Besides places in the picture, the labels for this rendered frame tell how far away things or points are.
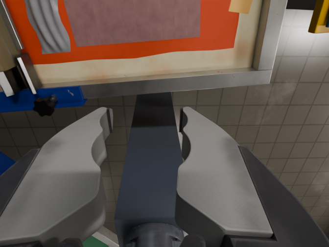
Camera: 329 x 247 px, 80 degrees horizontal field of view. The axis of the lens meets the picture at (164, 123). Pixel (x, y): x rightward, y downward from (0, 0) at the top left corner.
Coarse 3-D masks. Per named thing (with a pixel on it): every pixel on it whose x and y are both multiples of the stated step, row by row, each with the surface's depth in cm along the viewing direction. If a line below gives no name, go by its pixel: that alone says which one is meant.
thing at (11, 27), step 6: (0, 0) 39; (0, 6) 40; (6, 6) 40; (0, 12) 40; (6, 12) 40; (6, 18) 41; (6, 24) 41; (12, 24) 42; (12, 30) 42; (12, 36) 43; (18, 36) 43; (18, 42) 43; (18, 48) 44
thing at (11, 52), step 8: (0, 16) 40; (0, 24) 40; (0, 32) 40; (8, 32) 42; (0, 40) 40; (8, 40) 42; (0, 48) 40; (8, 48) 42; (0, 56) 40; (8, 56) 42; (0, 64) 40; (8, 64) 41; (16, 64) 44
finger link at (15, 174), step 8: (32, 152) 8; (24, 160) 8; (32, 160) 8; (16, 168) 7; (24, 168) 7; (0, 176) 7; (8, 176) 7; (16, 176) 7; (0, 184) 6; (8, 184) 6; (16, 184) 7; (0, 192) 6; (8, 192) 6; (0, 200) 6; (8, 200) 6; (0, 208) 6
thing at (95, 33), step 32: (64, 0) 43; (96, 0) 43; (128, 0) 44; (160, 0) 44; (192, 0) 44; (224, 0) 44; (32, 32) 46; (96, 32) 47; (128, 32) 47; (160, 32) 47; (192, 32) 47; (224, 32) 48
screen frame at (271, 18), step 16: (272, 0) 42; (272, 16) 43; (272, 32) 45; (256, 48) 49; (272, 48) 47; (256, 64) 50; (272, 64) 49; (96, 80) 52; (112, 80) 51; (128, 80) 50; (144, 80) 50; (160, 80) 50; (176, 80) 50; (192, 80) 50; (208, 80) 50; (224, 80) 50; (240, 80) 51; (256, 80) 51; (96, 96) 51; (112, 96) 51
